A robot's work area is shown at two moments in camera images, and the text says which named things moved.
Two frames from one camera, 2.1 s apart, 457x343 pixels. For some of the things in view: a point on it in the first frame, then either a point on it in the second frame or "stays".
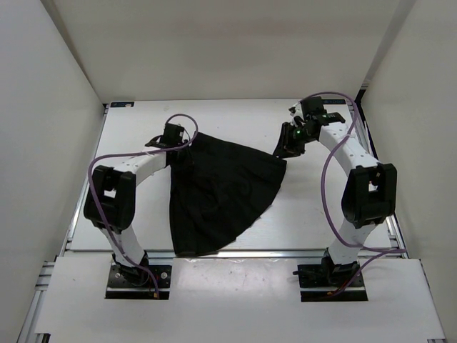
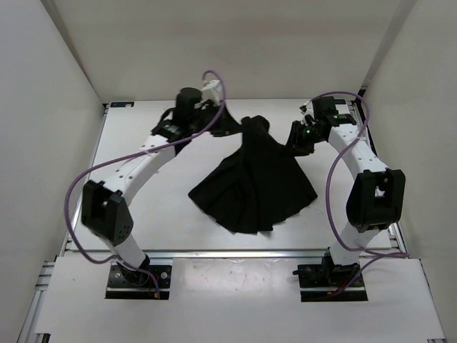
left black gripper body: x=183 y=159 → x=196 y=122
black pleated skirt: x=218 y=190 → x=255 y=183
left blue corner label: x=122 y=103 stays
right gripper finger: x=282 y=146 → x=293 y=135
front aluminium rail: x=240 y=254 stays
